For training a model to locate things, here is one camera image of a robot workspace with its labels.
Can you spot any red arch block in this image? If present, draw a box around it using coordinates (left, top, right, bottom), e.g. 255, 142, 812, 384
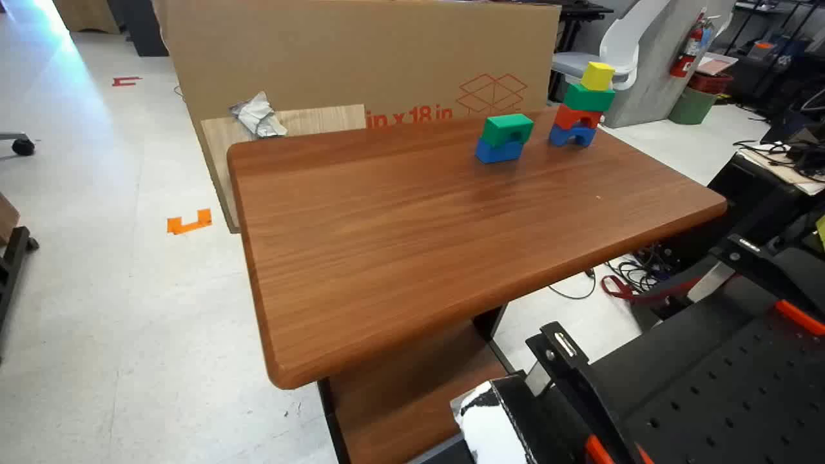
554, 106, 601, 128

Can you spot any blue block under tower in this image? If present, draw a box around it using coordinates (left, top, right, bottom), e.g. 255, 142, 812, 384
550, 125, 595, 146

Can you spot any black chair caster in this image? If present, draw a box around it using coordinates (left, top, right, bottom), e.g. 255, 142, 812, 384
6, 132, 36, 158

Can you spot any light wooden board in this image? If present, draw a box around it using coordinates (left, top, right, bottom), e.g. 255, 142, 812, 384
201, 103, 367, 231

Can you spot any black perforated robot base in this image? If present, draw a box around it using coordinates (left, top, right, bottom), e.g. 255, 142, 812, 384
528, 248, 825, 464

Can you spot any crumpled grey plastic bag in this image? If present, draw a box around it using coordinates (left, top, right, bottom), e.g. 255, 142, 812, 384
229, 92, 289, 138

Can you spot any side desk with clutter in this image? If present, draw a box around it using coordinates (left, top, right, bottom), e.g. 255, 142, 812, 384
710, 142, 822, 245

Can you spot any blue block left stack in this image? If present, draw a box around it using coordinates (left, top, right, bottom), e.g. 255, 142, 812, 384
476, 138, 523, 165

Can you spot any green arch block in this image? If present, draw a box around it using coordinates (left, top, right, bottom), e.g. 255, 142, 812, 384
483, 114, 535, 146

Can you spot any white office chair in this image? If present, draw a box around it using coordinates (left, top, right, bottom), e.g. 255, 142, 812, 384
553, 0, 670, 89

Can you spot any green block on tower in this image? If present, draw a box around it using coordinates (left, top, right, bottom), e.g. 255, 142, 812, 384
563, 82, 617, 114

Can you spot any green bin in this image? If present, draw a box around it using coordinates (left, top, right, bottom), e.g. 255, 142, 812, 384
670, 87, 715, 124

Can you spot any orange floor tape marker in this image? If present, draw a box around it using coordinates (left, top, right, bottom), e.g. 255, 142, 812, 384
165, 208, 211, 234

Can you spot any red fire extinguisher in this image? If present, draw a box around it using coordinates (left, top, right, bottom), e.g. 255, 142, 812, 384
670, 12, 717, 78

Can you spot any large cardboard sheet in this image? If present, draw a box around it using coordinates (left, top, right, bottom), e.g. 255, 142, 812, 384
156, 0, 566, 133

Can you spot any yellow cube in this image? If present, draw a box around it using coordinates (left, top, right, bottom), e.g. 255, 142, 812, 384
581, 61, 614, 89

